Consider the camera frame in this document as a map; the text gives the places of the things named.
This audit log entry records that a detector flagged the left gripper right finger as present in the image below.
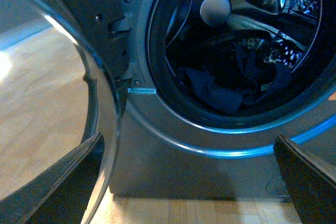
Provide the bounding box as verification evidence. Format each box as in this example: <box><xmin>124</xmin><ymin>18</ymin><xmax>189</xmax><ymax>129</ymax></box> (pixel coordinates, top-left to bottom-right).
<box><xmin>274</xmin><ymin>134</ymin><xmax>335</xmax><ymax>223</ymax></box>

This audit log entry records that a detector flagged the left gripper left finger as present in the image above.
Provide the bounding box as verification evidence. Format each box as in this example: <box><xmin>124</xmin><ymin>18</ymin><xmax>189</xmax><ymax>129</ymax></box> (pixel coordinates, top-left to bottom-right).
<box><xmin>1</xmin><ymin>133</ymin><xmax>104</xmax><ymax>223</ymax></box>

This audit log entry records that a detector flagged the dark blue clothes pile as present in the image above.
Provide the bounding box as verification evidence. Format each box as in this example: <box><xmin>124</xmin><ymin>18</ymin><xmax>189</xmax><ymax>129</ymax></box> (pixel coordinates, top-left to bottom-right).
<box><xmin>173</xmin><ymin>29</ymin><xmax>292</xmax><ymax>114</ymax></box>

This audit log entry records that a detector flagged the grey front-load washing machine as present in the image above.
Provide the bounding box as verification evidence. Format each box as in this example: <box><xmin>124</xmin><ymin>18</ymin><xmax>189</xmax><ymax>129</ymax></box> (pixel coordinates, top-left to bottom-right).
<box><xmin>110</xmin><ymin>0</ymin><xmax>335</xmax><ymax>199</ymax></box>

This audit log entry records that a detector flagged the washing machine glass door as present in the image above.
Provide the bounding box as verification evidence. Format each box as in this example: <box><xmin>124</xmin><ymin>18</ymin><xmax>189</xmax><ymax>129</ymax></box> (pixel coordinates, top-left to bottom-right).
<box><xmin>1</xmin><ymin>0</ymin><xmax>128</xmax><ymax>223</ymax></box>

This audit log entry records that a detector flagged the black rubber door gasket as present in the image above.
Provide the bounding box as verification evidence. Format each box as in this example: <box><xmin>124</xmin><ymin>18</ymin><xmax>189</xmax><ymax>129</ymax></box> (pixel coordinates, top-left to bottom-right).
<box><xmin>147</xmin><ymin>0</ymin><xmax>335</xmax><ymax>130</ymax></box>

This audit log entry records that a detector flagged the stainless steel washer drum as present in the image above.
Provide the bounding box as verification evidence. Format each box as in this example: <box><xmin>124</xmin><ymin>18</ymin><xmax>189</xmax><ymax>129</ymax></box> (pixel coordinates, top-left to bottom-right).
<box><xmin>167</xmin><ymin>0</ymin><xmax>322</xmax><ymax>72</ymax></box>

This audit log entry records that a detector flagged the white round drum hub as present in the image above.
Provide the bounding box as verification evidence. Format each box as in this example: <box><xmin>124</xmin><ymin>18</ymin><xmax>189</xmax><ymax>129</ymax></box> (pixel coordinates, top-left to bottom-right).
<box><xmin>200</xmin><ymin>0</ymin><xmax>232</xmax><ymax>27</ymax></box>

